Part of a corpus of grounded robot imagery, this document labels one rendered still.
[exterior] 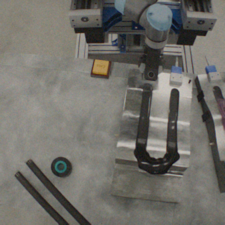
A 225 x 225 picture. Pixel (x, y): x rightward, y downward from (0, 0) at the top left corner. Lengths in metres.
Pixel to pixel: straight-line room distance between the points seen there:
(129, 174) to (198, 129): 0.35
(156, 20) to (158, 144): 0.43
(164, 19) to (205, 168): 0.62
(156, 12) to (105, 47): 1.19
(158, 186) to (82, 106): 0.45
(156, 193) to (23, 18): 2.04
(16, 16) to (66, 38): 0.60
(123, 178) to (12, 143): 0.49
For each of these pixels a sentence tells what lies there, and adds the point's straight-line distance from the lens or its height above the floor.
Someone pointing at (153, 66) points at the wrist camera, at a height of 1.05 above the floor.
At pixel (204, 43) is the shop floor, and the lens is 2.37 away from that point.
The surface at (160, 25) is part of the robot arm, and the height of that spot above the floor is 1.24.
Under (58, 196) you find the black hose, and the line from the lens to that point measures 1.01.
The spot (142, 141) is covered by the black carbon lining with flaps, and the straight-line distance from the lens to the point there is 0.97.
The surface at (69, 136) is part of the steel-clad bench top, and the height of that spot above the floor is 0.80.
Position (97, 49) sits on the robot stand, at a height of 0.23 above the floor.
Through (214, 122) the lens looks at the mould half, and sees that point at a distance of 1.07.
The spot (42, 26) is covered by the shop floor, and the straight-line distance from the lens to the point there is 2.46.
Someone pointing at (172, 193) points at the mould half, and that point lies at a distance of 1.02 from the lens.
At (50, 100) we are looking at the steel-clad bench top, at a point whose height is 0.80.
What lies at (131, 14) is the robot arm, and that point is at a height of 1.21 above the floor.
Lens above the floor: 1.86
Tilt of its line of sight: 71 degrees down
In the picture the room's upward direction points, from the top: 7 degrees counter-clockwise
